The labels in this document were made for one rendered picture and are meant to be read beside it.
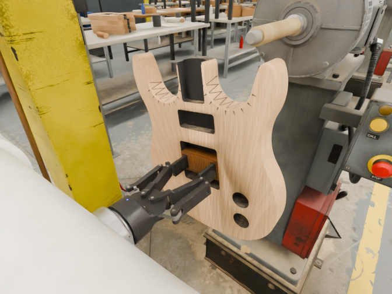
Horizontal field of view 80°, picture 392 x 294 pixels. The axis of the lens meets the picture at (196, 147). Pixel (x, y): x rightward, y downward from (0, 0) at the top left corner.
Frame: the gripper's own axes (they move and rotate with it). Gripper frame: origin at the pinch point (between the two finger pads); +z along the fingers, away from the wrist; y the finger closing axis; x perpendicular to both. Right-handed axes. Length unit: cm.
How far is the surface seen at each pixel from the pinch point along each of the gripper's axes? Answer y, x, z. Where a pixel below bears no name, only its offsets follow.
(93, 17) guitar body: -224, 45, 115
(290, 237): 8, -61, 45
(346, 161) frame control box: 23.8, -8.4, 29.5
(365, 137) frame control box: 26.6, -1.0, 29.4
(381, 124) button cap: 28.8, 3.0, 28.8
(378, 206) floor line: 38, -106, 143
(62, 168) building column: -88, -27, -3
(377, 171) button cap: 30.3, -7.4, 26.7
